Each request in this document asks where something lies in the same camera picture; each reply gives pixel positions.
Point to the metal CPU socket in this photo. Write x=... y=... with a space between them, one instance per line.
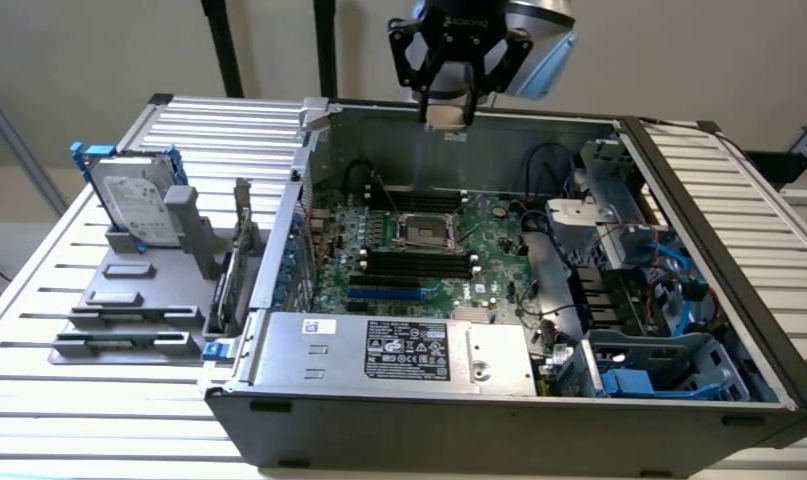
x=424 y=231

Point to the thin socket locking lever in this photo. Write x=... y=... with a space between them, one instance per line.
x=468 y=232
x=391 y=197

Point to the grey corner clamp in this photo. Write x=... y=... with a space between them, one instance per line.
x=316 y=114

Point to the short black expansion slot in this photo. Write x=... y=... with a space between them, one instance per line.
x=366 y=307

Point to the green motherboard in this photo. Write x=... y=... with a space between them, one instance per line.
x=497 y=260

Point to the silver chipset heatsink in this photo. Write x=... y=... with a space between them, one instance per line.
x=472 y=314

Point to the blue plastic disk bay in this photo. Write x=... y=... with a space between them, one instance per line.
x=670 y=365

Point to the silver power supply unit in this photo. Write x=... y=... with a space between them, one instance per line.
x=350 y=355

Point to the green RAM stick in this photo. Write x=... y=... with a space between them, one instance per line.
x=132 y=316
x=119 y=344

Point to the metal drive cage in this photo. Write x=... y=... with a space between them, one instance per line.
x=599 y=200

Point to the open black PC case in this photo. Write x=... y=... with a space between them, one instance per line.
x=443 y=430

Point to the black RAM slot bank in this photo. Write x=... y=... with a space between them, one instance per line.
x=419 y=262
x=423 y=201

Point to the grey air shroud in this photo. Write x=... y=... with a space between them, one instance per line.
x=550 y=280

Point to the blue case latch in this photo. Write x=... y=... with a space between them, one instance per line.
x=216 y=350

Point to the blue expansion slot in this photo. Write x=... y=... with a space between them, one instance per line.
x=384 y=294

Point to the black vertical pole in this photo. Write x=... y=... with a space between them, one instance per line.
x=326 y=50
x=224 y=50

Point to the long black expansion slot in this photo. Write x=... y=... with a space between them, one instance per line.
x=384 y=281

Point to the grey parts rack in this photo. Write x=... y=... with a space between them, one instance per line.
x=130 y=295

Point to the square CPU chip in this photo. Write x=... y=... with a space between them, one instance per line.
x=447 y=119

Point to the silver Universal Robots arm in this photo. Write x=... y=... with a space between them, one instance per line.
x=543 y=30

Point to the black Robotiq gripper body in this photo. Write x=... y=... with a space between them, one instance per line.
x=466 y=35

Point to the hard disk in blue carrier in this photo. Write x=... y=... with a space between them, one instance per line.
x=132 y=200

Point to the green graphics card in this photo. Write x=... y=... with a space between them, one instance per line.
x=239 y=260

